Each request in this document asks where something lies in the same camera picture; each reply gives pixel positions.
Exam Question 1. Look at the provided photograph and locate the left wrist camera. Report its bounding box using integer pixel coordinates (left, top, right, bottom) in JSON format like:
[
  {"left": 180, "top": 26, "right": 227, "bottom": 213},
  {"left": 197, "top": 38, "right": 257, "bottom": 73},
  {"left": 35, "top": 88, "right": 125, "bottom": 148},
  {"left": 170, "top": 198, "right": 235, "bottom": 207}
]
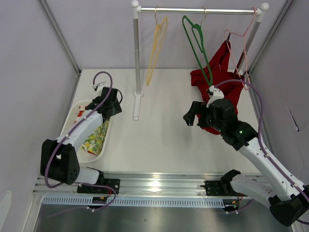
[{"left": 93, "top": 81, "right": 106, "bottom": 91}]

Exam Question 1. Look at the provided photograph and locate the clothes rack metal white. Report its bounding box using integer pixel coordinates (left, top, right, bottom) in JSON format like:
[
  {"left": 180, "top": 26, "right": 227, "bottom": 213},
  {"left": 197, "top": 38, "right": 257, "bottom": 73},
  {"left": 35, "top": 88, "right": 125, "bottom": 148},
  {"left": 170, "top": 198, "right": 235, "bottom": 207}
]
[{"left": 131, "top": 0, "right": 269, "bottom": 121}]

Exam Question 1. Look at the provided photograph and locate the red garment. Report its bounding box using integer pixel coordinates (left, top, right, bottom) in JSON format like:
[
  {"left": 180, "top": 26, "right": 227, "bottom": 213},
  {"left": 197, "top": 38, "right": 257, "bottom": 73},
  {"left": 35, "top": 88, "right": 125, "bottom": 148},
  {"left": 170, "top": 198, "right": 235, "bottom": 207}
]
[{"left": 190, "top": 40, "right": 244, "bottom": 135}]

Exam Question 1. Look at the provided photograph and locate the yellow plastic hanger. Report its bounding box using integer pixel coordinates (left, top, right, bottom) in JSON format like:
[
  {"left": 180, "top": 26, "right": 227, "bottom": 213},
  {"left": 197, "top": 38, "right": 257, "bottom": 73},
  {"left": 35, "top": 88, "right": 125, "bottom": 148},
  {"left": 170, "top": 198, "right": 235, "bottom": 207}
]
[{"left": 146, "top": 7, "right": 168, "bottom": 86}]

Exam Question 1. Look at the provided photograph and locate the lemon print skirt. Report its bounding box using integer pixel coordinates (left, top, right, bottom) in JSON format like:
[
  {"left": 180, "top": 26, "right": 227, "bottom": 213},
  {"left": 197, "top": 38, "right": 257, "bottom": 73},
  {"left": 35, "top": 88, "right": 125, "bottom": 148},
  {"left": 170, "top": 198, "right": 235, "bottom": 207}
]
[{"left": 81, "top": 120, "right": 110, "bottom": 156}]

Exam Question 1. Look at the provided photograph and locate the right aluminium frame post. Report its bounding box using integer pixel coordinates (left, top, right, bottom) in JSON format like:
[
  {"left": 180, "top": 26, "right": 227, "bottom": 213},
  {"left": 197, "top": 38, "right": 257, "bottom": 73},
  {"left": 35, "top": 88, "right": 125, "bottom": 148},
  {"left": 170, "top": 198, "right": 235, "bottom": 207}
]
[{"left": 249, "top": 0, "right": 296, "bottom": 74}]

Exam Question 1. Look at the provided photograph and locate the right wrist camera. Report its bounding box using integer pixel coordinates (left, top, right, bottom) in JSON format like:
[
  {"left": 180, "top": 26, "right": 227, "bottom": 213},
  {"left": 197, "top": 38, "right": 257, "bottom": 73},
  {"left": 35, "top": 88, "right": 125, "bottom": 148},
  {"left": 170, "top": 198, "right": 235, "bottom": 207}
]
[{"left": 207, "top": 86, "right": 225, "bottom": 107}]

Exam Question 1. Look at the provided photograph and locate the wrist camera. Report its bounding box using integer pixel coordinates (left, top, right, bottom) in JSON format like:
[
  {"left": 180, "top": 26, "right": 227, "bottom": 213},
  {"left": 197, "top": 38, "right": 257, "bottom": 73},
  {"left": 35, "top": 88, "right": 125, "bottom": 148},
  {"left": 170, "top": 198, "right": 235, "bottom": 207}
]
[
  {"left": 93, "top": 81, "right": 106, "bottom": 91},
  {"left": 207, "top": 86, "right": 225, "bottom": 107}
]

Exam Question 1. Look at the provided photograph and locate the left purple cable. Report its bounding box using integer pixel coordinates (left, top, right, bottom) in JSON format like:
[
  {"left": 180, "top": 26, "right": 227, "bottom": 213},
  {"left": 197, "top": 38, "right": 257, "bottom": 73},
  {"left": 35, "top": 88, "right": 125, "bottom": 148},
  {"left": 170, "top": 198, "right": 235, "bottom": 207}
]
[{"left": 44, "top": 71, "right": 114, "bottom": 189}]

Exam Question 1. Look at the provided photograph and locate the left aluminium frame post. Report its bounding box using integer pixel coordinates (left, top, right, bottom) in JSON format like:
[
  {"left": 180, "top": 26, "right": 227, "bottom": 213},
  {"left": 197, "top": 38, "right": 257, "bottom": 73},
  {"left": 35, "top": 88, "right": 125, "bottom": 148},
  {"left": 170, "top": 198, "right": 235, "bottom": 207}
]
[{"left": 37, "top": 0, "right": 81, "bottom": 76}]

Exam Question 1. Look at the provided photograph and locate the aluminium rail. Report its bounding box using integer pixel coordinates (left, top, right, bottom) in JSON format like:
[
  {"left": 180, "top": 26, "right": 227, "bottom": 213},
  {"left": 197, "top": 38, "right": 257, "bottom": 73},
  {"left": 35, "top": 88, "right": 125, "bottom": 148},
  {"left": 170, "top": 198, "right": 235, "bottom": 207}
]
[{"left": 32, "top": 172, "right": 270, "bottom": 198}]

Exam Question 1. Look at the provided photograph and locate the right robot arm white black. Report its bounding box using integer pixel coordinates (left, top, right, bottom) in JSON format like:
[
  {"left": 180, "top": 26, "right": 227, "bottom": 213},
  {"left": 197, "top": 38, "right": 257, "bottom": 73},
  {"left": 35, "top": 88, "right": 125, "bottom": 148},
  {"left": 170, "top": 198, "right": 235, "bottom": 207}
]
[{"left": 183, "top": 99, "right": 309, "bottom": 227}]

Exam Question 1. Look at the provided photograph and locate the aluminium frame post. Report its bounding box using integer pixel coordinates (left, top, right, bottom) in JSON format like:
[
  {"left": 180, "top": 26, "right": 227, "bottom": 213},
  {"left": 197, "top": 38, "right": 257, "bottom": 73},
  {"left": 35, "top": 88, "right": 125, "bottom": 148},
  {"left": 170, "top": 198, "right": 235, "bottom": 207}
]
[
  {"left": 249, "top": 0, "right": 296, "bottom": 74},
  {"left": 37, "top": 0, "right": 81, "bottom": 76}
]

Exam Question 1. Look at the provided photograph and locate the white slotted cable duct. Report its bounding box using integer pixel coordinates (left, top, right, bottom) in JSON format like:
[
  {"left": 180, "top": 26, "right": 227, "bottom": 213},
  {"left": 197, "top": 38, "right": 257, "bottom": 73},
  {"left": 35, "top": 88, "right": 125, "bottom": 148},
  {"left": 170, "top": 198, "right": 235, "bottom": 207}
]
[{"left": 42, "top": 196, "right": 225, "bottom": 208}]

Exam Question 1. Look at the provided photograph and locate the red flower print cloth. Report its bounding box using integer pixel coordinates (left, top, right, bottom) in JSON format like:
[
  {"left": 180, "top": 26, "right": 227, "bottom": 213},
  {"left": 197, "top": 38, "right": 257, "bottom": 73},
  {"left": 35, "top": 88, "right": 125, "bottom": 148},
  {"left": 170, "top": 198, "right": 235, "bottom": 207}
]
[{"left": 74, "top": 105, "right": 86, "bottom": 123}]

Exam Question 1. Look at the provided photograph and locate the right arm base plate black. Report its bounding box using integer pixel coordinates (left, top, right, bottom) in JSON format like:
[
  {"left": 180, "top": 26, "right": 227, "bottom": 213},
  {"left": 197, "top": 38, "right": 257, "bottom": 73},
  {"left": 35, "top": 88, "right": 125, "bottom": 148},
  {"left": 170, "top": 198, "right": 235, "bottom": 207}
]
[{"left": 200, "top": 180, "right": 247, "bottom": 197}]

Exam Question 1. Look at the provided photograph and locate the pink wire hanger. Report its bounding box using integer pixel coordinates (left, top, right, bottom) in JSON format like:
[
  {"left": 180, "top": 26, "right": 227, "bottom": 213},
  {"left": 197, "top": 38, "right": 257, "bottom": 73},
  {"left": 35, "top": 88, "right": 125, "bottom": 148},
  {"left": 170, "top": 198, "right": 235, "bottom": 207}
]
[{"left": 225, "top": 7, "right": 258, "bottom": 91}]

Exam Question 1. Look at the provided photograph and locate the white plastic basket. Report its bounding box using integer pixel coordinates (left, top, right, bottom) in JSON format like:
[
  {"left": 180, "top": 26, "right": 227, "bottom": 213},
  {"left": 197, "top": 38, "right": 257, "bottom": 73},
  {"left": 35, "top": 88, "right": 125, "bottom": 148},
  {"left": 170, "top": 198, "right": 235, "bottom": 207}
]
[{"left": 60, "top": 100, "right": 111, "bottom": 163}]

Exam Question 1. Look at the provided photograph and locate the green plastic hanger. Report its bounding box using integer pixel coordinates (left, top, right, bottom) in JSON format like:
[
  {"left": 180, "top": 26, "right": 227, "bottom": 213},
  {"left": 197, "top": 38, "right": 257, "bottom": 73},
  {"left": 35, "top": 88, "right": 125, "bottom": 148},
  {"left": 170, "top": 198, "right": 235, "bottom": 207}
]
[{"left": 182, "top": 15, "right": 214, "bottom": 87}]

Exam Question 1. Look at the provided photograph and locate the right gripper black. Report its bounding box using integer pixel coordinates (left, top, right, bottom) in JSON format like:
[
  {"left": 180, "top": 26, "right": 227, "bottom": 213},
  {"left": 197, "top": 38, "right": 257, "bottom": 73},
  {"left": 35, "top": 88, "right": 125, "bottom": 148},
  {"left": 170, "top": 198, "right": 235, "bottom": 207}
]
[{"left": 183, "top": 101, "right": 225, "bottom": 132}]

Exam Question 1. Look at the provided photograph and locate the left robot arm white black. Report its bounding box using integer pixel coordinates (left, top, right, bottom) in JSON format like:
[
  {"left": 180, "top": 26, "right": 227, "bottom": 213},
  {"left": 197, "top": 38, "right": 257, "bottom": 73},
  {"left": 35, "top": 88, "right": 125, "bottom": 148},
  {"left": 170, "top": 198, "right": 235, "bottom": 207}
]
[{"left": 40, "top": 87, "right": 122, "bottom": 193}]

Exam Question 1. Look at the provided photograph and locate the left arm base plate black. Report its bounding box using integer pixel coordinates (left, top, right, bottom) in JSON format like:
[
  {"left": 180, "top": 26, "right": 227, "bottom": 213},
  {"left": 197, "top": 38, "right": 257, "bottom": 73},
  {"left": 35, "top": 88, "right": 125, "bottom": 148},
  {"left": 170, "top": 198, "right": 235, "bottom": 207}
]
[{"left": 77, "top": 178, "right": 121, "bottom": 194}]

